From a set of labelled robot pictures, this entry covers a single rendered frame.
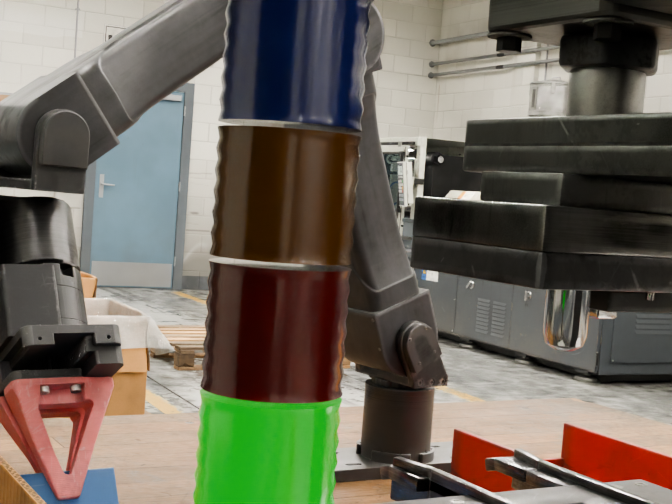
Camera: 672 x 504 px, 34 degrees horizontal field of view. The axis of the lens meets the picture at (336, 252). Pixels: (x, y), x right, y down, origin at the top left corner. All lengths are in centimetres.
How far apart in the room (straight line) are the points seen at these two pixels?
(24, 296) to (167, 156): 1105
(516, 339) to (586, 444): 724
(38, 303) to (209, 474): 46
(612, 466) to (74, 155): 48
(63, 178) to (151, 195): 1098
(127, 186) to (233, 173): 1138
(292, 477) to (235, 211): 7
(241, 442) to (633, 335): 739
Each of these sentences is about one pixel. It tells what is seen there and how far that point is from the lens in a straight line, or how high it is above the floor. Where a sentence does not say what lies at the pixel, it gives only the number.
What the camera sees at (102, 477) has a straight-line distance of 74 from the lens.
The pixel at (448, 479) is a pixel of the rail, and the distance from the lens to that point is 61.
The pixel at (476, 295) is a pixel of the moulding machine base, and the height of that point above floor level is 43.
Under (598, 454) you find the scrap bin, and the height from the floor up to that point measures 94.
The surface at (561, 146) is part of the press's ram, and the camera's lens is 52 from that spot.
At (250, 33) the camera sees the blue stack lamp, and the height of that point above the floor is 118.
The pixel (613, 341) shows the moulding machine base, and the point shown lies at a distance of 754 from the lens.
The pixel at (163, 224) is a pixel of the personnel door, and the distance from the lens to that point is 1178.
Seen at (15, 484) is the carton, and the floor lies 97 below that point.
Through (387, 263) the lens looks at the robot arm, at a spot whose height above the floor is 108.
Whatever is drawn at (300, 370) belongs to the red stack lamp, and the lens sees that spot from 28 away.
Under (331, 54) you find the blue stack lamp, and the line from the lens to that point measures 28.
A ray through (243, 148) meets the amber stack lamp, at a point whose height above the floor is 115.
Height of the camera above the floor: 114
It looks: 3 degrees down
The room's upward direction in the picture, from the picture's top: 4 degrees clockwise
